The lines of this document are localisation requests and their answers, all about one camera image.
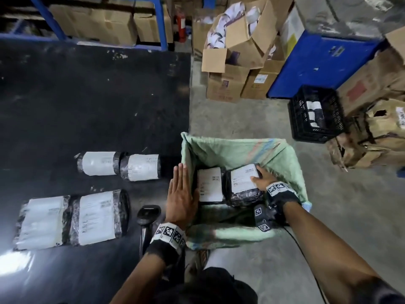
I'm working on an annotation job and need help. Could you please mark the black wrist camera with markers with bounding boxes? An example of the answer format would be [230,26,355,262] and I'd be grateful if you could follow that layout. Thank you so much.
[253,202,287,233]

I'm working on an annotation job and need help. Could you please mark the large flat parcel white label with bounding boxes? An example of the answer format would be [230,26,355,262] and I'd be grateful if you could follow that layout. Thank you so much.
[13,195,72,251]
[69,189,131,247]

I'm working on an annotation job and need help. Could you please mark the person's black sleeve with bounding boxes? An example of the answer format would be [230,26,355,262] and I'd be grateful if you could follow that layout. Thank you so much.
[350,276,405,304]

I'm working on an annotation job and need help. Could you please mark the black plastic crate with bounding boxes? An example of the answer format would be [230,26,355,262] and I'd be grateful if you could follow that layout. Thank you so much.
[288,85,346,144]

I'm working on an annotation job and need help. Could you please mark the person's black trousers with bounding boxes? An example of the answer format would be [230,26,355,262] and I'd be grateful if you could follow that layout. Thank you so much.
[153,267,259,304]

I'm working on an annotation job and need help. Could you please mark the green woven sack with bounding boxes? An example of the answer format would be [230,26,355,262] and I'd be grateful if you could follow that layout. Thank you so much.
[181,132,312,251]

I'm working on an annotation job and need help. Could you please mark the large cardboard box under rack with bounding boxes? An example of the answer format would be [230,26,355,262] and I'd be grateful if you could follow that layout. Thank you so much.
[48,0,138,46]

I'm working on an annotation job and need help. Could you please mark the cardboard box flap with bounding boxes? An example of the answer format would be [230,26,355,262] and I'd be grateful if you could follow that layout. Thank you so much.
[385,26,405,64]

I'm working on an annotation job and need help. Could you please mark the small black parcel white label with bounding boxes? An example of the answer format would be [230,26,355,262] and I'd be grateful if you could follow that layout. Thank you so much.
[119,153,161,182]
[75,151,123,176]

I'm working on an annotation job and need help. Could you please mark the left wristband with markers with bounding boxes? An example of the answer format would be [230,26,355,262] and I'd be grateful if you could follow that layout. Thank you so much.
[146,222,187,267]

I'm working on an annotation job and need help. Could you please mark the blue metal rack frame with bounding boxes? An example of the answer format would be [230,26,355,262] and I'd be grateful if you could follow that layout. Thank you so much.
[0,0,168,52]

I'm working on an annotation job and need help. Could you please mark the black cable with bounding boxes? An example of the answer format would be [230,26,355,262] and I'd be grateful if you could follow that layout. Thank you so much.
[282,225,328,304]

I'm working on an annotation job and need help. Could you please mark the black barcode scanner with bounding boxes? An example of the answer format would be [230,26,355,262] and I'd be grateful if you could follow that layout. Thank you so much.
[136,205,162,257]

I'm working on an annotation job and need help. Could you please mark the person's shoe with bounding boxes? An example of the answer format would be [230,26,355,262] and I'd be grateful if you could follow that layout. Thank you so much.
[184,249,211,284]

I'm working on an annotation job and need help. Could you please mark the pile of white label rolls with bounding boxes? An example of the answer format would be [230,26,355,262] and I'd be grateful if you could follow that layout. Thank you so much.
[205,1,276,50]

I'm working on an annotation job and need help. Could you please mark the person's left forearm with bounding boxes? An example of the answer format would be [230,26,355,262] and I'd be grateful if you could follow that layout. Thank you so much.
[109,248,181,304]

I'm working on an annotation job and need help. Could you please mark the grey plastic sheet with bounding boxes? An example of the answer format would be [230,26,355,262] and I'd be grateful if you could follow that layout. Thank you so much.
[294,0,405,41]

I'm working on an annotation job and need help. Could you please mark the cardboard box with purple print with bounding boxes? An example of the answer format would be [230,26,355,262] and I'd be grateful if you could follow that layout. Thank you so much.
[206,64,251,103]

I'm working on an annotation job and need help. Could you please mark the plain cardboard box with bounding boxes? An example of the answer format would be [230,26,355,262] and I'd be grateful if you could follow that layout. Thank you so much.
[192,18,213,61]

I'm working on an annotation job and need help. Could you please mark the torn cardboard box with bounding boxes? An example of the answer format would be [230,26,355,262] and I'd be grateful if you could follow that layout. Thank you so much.
[327,98,405,171]

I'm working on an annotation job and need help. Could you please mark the wristband with markers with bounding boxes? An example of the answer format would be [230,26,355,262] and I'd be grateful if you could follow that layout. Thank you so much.
[146,222,187,267]
[266,181,302,216]

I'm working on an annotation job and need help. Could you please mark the person's right hand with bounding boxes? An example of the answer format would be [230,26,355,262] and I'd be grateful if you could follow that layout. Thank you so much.
[251,165,279,192]

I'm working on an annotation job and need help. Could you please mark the small cardboard box under rack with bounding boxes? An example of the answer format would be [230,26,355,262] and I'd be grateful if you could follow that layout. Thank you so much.
[133,0,174,44]

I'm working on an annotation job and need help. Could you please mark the right wristband with markers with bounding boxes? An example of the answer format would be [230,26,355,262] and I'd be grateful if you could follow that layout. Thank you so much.
[266,181,302,216]

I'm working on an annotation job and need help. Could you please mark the person's right forearm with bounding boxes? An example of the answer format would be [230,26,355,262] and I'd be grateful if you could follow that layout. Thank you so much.
[282,202,391,296]

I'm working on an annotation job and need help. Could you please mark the red fire extinguisher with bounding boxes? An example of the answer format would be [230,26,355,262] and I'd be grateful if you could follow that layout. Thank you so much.
[175,7,187,43]

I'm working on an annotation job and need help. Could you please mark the open cardboard box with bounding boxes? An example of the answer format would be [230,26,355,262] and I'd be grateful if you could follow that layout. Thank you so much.
[201,0,279,74]

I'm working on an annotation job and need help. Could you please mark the cardboard box with white label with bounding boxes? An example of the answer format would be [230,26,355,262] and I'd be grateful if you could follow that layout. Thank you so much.
[241,59,286,100]

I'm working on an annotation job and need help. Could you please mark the person's left hand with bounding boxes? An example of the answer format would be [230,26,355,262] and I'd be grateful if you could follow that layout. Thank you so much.
[165,163,200,228]

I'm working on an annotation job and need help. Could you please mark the white rolls in crate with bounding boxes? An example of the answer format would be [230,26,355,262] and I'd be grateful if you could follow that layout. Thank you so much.
[305,101,326,128]

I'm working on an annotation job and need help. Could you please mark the cardboard box with red print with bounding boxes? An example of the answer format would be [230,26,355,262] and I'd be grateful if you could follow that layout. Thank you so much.
[337,47,405,118]

